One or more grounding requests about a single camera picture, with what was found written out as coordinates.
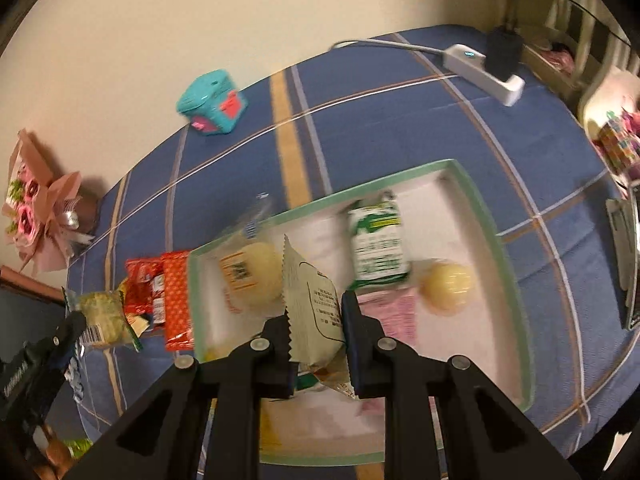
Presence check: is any red crinkled snack packet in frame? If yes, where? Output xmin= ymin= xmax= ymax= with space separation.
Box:
xmin=124 ymin=257 xmax=166 ymax=327

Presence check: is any white beige snack packet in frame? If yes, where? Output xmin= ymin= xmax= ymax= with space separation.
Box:
xmin=282 ymin=240 xmax=357 ymax=400

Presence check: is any green white snack packet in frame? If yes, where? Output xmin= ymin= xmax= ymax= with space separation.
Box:
xmin=346 ymin=190 xmax=411 ymax=289

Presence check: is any green clear nut packet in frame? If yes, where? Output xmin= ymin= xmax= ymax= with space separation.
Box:
xmin=62 ymin=288 xmax=143 ymax=352

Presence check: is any orange red wafer packet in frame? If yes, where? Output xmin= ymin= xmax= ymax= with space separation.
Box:
xmin=162 ymin=250 xmax=193 ymax=351

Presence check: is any round yellow pastry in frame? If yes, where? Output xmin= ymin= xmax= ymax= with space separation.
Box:
xmin=419 ymin=259 xmax=475 ymax=316

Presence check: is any pink snack packet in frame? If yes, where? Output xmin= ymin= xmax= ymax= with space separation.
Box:
xmin=357 ymin=287 xmax=418 ymax=347

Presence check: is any pink flower bouquet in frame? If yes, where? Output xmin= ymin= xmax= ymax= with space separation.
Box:
xmin=1 ymin=129 xmax=99 ymax=274

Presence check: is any white tray green rim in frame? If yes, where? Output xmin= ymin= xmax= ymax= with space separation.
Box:
xmin=185 ymin=157 xmax=537 ymax=467

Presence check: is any clear wrapped round pastry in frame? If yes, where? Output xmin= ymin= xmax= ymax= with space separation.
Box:
xmin=216 ymin=193 xmax=282 ymax=315

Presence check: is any blue plaid tablecloth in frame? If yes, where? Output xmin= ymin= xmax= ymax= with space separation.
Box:
xmin=67 ymin=47 xmax=639 ymax=454

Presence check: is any teal pink toy house box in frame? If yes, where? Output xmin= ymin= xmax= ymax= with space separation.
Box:
xmin=176 ymin=70 xmax=247 ymax=136

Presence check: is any white power strip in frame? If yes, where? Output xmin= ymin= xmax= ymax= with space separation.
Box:
xmin=442 ymin=44 xmax=525 ymax=107

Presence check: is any black power adapter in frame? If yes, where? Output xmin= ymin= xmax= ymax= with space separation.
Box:
xmin=484 ymin=26 xmax=523 ymax=81

